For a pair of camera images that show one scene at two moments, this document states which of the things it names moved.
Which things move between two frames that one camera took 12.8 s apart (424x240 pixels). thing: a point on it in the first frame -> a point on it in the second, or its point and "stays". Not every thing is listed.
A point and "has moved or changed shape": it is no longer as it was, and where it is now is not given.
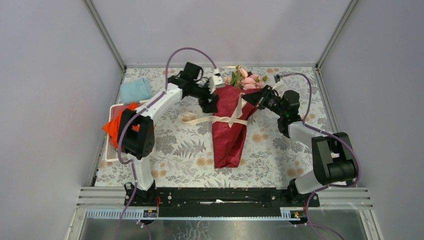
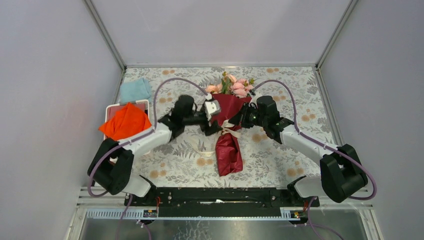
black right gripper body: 267,99 -> 250,116
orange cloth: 113,128 stays
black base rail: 219,202 stays
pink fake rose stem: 242,73 -> 227,80
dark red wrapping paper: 228,141 has moved or changed shape
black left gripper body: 202,92 -> 197,118
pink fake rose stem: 251,86 -> 240,93
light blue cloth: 137,90 stays
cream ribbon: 189,117 has moved or changed shape
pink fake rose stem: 255,79 -> 241,82
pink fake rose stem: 248,81 -> 238,86
